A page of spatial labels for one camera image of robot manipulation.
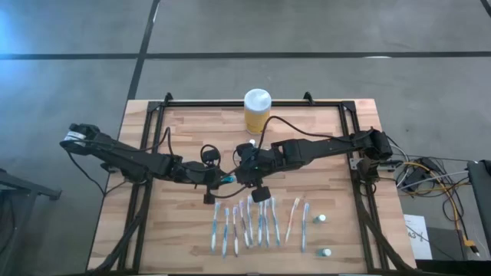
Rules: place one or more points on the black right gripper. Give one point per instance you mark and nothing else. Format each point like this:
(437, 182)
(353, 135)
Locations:
(264, 163)

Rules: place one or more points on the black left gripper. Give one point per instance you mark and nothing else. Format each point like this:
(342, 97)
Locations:
(197, 172)

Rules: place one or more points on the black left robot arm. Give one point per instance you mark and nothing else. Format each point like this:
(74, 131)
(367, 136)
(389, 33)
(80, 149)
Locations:
(126, 157)

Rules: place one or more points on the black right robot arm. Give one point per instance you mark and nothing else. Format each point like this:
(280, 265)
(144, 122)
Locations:
(326, 147)

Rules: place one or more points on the yellow-label wipes canister white lid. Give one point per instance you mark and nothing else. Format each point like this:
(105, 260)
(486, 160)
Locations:
(257, 115)

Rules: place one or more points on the black power adapter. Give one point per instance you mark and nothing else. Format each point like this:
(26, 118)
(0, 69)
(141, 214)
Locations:
(414, 177)

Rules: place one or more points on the white paper sheet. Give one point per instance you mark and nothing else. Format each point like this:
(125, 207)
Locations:
(416, 237)

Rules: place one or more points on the dark metal stand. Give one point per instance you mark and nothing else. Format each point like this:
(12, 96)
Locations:
(23, 186)

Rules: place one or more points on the black case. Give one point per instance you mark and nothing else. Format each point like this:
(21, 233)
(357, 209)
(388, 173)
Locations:
(481, 191)

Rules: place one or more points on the black metal table frame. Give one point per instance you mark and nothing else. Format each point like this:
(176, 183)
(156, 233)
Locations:
(199, 103)

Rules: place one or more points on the silver metal bracket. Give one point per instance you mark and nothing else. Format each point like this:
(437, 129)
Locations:
(353, 164)

